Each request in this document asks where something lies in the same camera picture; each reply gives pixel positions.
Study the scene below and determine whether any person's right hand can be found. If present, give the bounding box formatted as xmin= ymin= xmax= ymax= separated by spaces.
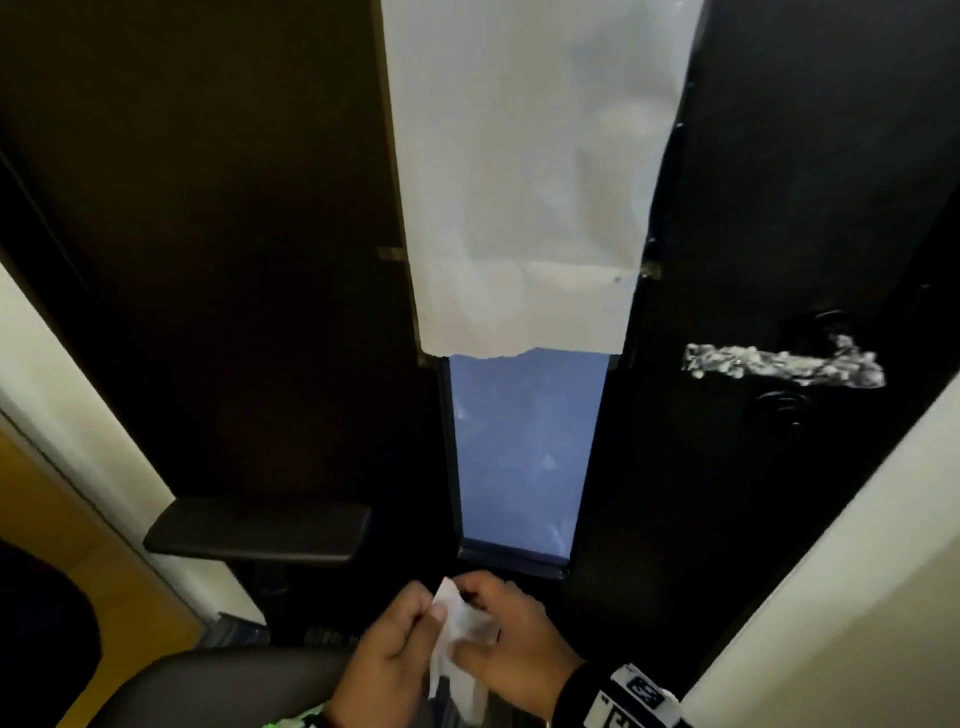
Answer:
xmin=452 ymin=570 xmax=587 ymax=726

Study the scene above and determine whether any person's left hand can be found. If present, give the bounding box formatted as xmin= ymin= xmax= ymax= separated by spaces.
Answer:
xmin=327 ymin=581 xmax=452 ymax=728

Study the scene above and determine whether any white tissue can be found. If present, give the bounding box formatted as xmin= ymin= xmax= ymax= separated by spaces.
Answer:
xmin=426 ymin=576 xmax=502 ymax=727

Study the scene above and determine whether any black and white wrist band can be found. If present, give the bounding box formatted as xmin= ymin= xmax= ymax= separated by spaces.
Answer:
xmin=553 ymin=662 xmax=693 ymax=728

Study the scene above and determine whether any blue glass door window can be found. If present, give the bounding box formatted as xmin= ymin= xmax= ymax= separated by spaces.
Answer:
xmin=447 ymin=346 xmax=611 ymax=562

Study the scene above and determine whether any black chair armrest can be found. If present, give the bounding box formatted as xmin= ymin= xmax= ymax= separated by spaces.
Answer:
xmin=142 ymin=495 xmax=374 ymax=565

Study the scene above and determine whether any black office chair seat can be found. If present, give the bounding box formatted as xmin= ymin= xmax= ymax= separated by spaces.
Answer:
xmin=88 ymin=645 xmax=365 ymax=728

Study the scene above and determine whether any black door keyhole plate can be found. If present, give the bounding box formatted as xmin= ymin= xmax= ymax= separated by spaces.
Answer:
xmin=756 ymin=390 xmax=811 ymax=436

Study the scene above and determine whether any white paper sheet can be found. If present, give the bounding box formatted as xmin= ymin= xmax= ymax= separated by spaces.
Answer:
xmin=378 ymin=0 xmax=708 ymax=360

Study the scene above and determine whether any black door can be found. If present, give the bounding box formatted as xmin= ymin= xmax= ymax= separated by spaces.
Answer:
xmin=0 ymin=0 xmax=960 ymax=680

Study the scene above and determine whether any foil wrapped door handle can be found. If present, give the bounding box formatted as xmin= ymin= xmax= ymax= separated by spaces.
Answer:
xmin=681 ymin=334 xmax=888 ymax=390

